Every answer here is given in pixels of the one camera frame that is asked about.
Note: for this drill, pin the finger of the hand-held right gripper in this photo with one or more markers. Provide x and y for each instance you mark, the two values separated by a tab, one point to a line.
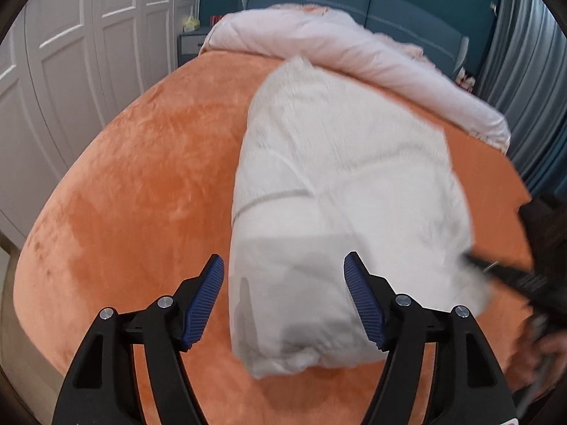
496	270

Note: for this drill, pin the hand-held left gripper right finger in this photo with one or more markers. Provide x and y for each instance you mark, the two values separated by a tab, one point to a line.
363	296

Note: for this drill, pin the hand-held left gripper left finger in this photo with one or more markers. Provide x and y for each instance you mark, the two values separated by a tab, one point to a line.
203	301

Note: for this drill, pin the white quilted blanket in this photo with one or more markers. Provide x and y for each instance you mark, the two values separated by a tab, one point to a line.
345	177

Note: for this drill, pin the person's right hand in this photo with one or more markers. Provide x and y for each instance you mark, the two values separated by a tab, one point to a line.
538	354

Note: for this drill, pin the orange plush bed cover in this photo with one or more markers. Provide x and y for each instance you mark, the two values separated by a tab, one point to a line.
133	186

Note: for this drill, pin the grey blue curtain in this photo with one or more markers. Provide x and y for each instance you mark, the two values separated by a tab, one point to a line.
531	75

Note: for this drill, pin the pale pink duvet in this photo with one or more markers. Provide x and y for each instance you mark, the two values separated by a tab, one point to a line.
354	48

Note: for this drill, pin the blue grey nightstand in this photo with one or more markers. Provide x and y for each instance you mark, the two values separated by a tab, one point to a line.
190	46

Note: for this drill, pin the blue upholstered headboard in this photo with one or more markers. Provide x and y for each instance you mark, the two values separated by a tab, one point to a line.
398	13

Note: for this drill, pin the yellow bag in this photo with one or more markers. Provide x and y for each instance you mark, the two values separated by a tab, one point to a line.
191	24

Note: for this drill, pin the white panelled wardrobe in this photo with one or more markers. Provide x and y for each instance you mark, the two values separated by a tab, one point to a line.
66	53

